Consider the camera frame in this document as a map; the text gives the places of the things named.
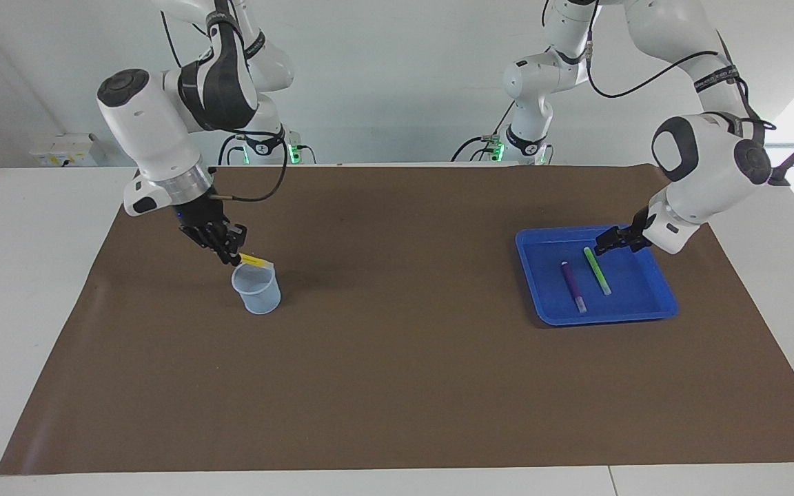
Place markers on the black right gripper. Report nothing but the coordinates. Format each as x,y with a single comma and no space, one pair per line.
202,217

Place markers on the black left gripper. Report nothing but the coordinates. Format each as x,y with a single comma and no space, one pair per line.
639,227

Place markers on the yellow marker pen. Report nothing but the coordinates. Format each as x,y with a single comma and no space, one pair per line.
256,260

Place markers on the green marker pen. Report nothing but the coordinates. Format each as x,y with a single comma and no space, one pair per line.
597,271

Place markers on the purple marker pen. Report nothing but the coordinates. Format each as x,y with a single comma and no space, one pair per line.
573,286

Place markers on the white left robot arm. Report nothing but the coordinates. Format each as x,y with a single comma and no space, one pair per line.
700,158

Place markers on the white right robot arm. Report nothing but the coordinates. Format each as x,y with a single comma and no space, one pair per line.
149,131

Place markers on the blue plastic tray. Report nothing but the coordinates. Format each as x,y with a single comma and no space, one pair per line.
638,289

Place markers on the translucent plastic cup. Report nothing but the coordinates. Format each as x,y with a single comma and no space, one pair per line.
258,296

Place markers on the brown table mat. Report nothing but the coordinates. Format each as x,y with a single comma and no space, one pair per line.
397,386

